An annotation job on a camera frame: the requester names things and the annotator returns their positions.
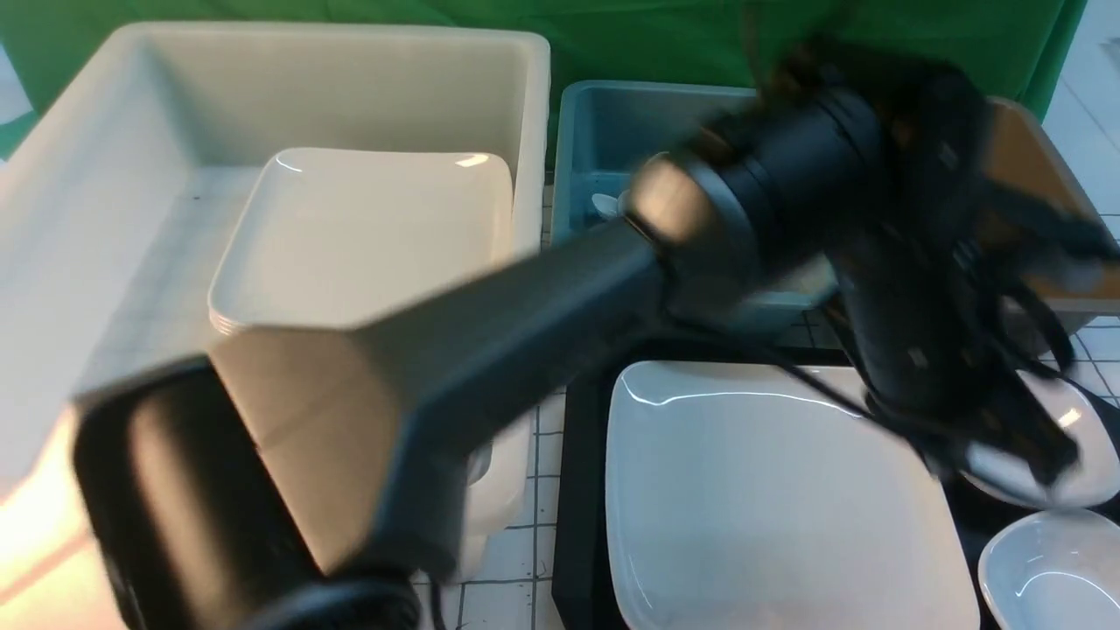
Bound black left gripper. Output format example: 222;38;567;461
831;177;1112;491

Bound white bowl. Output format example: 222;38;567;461
977;509;1119;629
963;370;1119;509

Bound large white square plate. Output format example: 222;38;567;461
605;361;981;629

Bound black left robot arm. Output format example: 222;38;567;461
73;33;1117;629

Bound brown plastic bin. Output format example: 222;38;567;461
984;98;1119;335

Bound green cloth backdrop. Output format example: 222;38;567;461
0;0;1088;163

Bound white spoons in bin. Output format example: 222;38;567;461
591;151;669;221

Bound teal plastic bin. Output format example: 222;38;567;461
549;80;836;348

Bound stack of white plates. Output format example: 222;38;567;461
207;147;515;334

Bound large white plastic tub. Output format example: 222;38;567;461
1;24;550;597

